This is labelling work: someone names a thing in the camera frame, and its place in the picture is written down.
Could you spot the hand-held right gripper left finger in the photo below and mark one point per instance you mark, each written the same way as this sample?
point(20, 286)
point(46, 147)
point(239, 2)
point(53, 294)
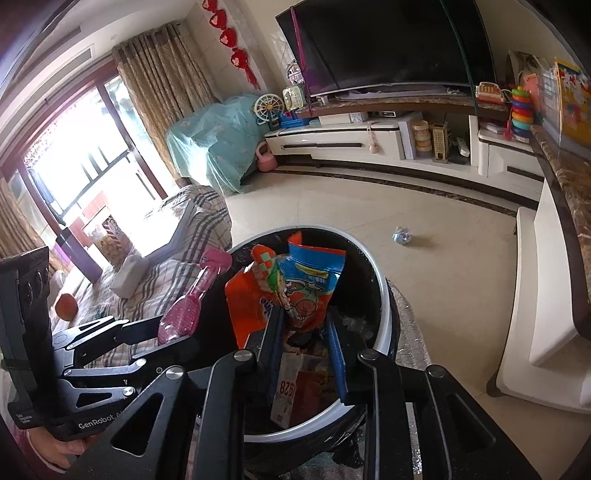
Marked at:
point(275, 350)

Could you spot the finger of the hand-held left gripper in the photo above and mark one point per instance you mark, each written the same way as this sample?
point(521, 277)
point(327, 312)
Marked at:
point(138, 374)
point(120, 330)

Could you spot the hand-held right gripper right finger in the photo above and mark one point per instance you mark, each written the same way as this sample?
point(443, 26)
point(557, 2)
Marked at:
point(339, 364)

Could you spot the orange snack packet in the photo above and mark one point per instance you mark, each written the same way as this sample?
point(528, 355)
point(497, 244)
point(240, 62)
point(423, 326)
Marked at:
point(244, 304)

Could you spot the pink hairbrush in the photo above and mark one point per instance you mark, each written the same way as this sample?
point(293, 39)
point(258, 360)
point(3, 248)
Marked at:
point(182, 314)

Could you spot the blue snack packet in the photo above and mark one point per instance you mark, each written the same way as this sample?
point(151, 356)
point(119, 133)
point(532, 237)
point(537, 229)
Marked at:
point(314, 272)

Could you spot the black bin with white rim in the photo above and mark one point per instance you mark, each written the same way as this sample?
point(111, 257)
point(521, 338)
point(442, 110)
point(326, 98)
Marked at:
point(369, 277)

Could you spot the person's left forearm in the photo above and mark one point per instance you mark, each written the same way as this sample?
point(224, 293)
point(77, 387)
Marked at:
point(30, 443)

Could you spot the person's left hand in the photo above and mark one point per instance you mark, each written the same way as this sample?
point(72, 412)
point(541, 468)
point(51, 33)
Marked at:
point(67, 452)

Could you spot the clear plastic wrap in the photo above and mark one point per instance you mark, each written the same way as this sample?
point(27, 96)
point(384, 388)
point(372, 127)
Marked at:
point(356, 326)

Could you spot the white and red carton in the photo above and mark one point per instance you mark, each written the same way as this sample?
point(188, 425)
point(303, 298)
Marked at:
point(295, 387)

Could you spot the orange fruit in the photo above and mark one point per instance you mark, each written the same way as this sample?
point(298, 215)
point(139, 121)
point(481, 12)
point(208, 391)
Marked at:
point(67, 307)

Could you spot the white tissue pack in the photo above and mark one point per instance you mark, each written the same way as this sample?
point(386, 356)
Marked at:
point(130, 276)

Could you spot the silver foil mat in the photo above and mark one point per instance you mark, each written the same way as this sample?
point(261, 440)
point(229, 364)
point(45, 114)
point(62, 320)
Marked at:
point(411, 350)

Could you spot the yellow snack tub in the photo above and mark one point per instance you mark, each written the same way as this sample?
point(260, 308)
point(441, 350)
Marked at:
point(113, 240)

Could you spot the beige curtain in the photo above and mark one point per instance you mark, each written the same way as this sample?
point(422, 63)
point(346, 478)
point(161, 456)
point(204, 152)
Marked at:
point(21, 226)
point(161, 92)

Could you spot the plaid covered sofa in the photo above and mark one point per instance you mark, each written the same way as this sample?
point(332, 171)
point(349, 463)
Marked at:
point(184, 221)

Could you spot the crumpled foil ball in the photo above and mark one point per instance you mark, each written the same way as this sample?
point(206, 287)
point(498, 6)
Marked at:
point(402, 235)

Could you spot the glass balcony door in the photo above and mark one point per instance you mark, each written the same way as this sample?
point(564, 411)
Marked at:
point(92, 157)

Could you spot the pink kettlebell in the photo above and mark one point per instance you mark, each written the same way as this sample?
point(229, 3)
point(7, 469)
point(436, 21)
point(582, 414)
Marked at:
point(266, 160)

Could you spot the teal cloth cover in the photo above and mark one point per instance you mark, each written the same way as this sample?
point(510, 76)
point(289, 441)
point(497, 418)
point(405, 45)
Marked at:
point(212, 143)

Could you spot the white side cabinet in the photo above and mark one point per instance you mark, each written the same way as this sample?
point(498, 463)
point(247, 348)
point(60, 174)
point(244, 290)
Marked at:
point(549, 314)

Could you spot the pink hanging toy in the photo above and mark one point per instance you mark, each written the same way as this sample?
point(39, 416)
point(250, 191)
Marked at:
point(373, 147)

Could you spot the white television cabinet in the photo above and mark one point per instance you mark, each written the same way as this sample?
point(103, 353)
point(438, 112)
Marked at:
point(392, 147)

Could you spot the blue plastic toy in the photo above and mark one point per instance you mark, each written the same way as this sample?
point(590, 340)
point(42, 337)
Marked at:
point(293, 122)

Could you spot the stacked round wooden containers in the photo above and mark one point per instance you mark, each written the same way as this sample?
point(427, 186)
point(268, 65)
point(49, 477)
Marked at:
point(421, 138)

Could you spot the flat white box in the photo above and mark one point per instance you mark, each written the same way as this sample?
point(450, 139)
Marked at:
point(341, 119)

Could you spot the toy ferris wheel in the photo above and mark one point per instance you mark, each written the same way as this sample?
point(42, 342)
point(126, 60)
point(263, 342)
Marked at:
point(267, 110)

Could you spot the wooden slatted rack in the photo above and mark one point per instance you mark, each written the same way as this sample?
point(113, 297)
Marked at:
point(440, 143)

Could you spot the grey remote control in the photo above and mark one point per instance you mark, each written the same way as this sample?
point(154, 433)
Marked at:
point(462, 147)

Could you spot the black set-top box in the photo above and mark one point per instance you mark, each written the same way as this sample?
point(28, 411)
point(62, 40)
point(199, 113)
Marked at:
point(382, 114)

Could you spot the brown marble shelf top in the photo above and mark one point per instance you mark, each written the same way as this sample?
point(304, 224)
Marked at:
point(568, 198)

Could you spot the red hanging knot ornament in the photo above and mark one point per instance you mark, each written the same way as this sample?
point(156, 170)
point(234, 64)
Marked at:
point(229, 39)

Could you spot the orange toy cash register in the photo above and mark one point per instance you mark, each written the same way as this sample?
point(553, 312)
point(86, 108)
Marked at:
point(489, 92)

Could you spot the black flat television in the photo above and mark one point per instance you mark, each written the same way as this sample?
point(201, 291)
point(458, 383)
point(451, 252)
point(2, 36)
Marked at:
point(383, 41)

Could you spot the pale picture book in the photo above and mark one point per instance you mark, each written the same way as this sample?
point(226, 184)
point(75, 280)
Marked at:
point(531, 78)

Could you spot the yellow picture book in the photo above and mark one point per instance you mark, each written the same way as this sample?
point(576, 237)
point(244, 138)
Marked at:
point(572, 106)

